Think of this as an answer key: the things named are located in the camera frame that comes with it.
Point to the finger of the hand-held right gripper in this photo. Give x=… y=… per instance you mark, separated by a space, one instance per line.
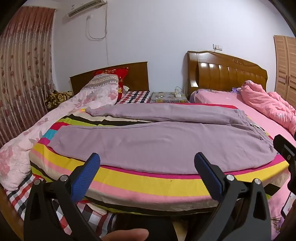
x=283 y=144

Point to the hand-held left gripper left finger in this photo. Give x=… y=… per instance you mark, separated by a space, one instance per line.
x=89 y=172

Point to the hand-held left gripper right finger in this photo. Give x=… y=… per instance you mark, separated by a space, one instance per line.
x=208 y=173

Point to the purple pants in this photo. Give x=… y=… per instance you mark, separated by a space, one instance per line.
x=150 y=143

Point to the plain pink quilt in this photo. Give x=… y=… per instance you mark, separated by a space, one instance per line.
x=266 y=102

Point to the colourful striped blanket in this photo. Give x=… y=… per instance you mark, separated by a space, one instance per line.
x=138 y=185

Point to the pink bed sheet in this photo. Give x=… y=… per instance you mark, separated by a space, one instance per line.
x=245 y=106

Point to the pink floral quilt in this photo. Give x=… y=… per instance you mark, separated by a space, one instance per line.
x=23 y=143

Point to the plaid bed sheet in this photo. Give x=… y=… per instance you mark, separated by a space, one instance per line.
x=20 y=197

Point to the small purple item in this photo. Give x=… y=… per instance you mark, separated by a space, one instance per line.
x=235 y=89

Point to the light wooden wardrobe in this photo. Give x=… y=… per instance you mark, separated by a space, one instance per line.
x=286 y=69

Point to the pink purple floral pillow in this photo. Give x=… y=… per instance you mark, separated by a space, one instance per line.
x=208 y=93

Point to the tiger print blanket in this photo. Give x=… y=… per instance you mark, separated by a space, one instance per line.
x=57 y=98

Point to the white power strip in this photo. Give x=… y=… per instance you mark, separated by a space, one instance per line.
x=177 y=93

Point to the nightstand with floral cover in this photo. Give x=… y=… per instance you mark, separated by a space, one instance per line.
x=161 y=96

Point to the carved glossy wooden headboard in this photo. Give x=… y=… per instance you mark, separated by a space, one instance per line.
x=219 y=76

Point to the red floral pillow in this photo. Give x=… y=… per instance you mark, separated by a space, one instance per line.
x=122 y=74

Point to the plain dark wooden headboard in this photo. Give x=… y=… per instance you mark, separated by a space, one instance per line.
x=138 y=76

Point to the pink floral curtain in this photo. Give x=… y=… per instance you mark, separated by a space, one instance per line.
x=23 y=69

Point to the white air conditioner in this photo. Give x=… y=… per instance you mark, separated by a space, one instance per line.
x=85 y=8

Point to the wooden bed frame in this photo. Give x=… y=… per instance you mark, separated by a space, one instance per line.
x=9 y=213

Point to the white wall outlet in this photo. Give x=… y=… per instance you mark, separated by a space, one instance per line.
x=217 y=47

